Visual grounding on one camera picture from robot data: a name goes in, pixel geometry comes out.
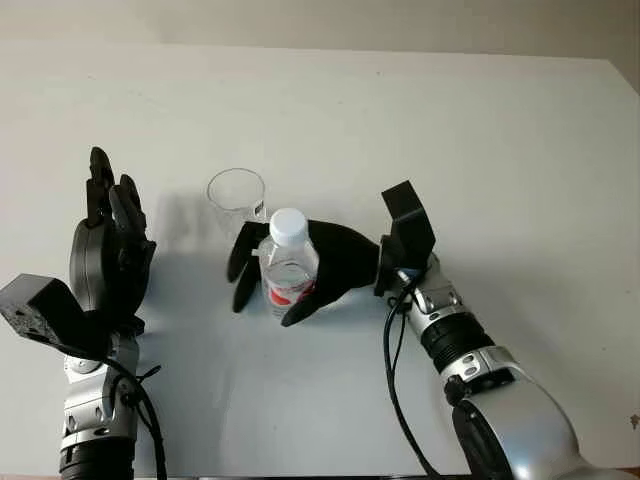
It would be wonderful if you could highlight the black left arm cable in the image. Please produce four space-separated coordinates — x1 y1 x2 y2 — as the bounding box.
102 355 169 480

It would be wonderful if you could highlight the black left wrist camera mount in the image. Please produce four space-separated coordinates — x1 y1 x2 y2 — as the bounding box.
0 273 114 359

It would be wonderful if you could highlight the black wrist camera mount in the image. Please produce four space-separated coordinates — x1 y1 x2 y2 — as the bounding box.
373 179 437 297
0 273 114 359

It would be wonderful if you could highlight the clear water bottle white cap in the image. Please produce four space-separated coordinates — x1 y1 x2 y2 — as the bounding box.
258 208 321 323

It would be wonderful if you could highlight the clear plastic cup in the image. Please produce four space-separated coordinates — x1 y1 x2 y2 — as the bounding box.
207 168 268 246

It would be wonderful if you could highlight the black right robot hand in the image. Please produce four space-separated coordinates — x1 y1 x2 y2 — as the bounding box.
226 218 382 328

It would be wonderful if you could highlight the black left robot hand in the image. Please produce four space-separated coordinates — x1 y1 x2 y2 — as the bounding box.
68 146 158 336

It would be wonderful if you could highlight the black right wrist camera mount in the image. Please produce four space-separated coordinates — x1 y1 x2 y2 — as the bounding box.
373 179 437 297

